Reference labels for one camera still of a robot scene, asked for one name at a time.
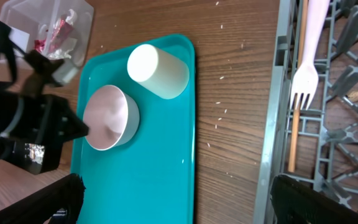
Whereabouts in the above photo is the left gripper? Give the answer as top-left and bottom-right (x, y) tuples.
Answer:
(0, 95), (89, 174)

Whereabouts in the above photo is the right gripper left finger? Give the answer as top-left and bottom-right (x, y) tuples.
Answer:
(0, 174), (85, 224)

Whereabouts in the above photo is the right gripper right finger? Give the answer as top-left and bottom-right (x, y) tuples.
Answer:
(270, 175), (358, 224)

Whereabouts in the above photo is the wooden chopstick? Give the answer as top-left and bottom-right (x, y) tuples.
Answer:
(288, 0), (308, 172)

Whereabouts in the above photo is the pink bowl with nuts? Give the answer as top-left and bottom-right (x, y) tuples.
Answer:
(83, 85), (140, 151)

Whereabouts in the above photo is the white plastic fork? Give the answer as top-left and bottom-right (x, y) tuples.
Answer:
(290, 0), (330, 110)

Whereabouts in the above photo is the white paper cup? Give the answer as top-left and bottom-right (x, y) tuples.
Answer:
(127, 44), (190, 100)

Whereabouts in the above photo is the red snack wrapper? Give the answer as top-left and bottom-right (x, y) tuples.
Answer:
(34, 19), (73, 53)

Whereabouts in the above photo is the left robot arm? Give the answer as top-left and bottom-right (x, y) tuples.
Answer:
(0, 21), (89, 174)

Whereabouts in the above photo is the grey dishwasher rack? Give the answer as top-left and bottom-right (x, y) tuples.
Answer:
(253, 1), (358, 223)

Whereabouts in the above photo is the teal serving tray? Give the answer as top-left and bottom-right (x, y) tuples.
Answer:
(71, 34), (196, 223)

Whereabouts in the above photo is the clear plastic bin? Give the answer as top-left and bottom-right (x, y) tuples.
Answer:
(0, 0), (94, 67)

